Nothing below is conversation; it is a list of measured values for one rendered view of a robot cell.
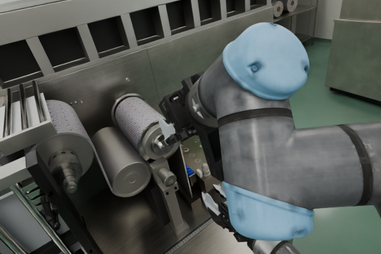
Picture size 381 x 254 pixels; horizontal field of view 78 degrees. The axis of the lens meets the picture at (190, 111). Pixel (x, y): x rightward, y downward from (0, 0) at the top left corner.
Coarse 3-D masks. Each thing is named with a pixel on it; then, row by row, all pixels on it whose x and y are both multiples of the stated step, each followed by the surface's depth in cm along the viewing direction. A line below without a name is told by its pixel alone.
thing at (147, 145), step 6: (156, 126) 69; (150, 132) 68; (156, 132) 68; (150, 138) 68; (144, 144) 68; (150, 144) 69; (144, 150) 70; (150, 150) 70; (150, 156) 70; (156, 156) 72
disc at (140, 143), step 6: (156, 120) 69; (150, 126) 68; (144, 132) 67; (144, 138) 68; (138, 144) 68; (138, 150) 69; (174, 150) 76; (144, 156) 70; (168, 156) 76; (150, 162) 73
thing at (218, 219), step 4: (208, 208) 67; (212, 212) 66; (212, 216) 65; (216, 216) 65; (220, 216) 64; (216, 220) 64; (220, 220) 63; (220, 224) 63; (224, 224) 63; (224, 228) 63
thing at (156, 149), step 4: (160, 132) 70; (156, 136) 69; (160, 136) 69; (156, 140) 68; (160, 140) 69; (152, 144) 69; (164, 144) 70; (152, 148) 69; (156, 148) 69; (168, 148) 72; (156, 152) 70; (160, 152) 71; (164, 152) 72; (168, 152) 72
